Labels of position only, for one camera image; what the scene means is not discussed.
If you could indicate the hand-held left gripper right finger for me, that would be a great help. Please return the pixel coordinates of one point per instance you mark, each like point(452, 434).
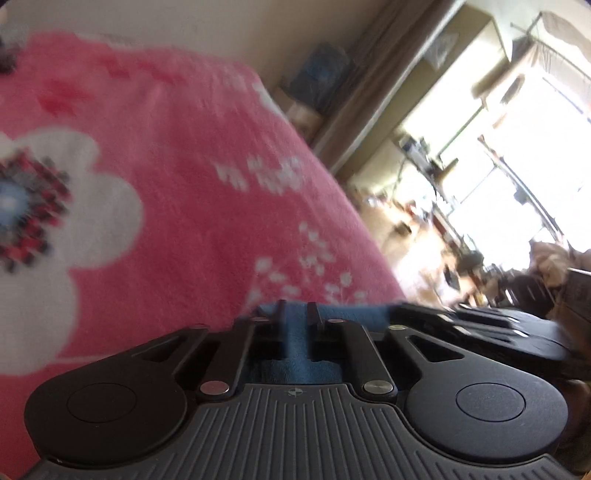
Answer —
point(313, 323)

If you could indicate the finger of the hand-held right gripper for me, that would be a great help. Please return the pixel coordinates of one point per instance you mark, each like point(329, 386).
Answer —
point(461, 316)

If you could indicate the blue jeans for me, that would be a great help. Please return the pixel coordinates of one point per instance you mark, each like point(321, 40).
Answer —
point(295, 341)

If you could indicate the pink floral blanket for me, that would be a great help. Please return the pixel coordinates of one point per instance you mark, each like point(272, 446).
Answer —
point(161, 194)

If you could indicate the plaid shirt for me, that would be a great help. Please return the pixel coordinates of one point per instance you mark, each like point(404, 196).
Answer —
point(7, 57)

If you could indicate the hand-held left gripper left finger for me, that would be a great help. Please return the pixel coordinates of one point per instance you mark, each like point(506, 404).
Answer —
point(280, 323)

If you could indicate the folding table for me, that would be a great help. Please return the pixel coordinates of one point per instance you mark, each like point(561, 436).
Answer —
point(425, 159)

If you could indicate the blue water bottle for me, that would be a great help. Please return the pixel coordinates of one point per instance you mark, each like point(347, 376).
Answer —
point(323, 74)

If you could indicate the beige cloth bundle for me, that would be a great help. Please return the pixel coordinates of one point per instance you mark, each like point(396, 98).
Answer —
point(549, 261)

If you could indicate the hanging clear plastic bag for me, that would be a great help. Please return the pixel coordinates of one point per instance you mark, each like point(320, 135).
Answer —
point(441, 46)

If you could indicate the beige curtain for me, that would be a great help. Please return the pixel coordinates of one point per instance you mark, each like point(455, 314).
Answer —
point(378, 78)

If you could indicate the white water dispenser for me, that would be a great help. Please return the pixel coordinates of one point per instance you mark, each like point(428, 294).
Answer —
point(298, 113)

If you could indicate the wheelchair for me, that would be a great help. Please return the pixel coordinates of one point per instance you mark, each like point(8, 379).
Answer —
point(531, 290)

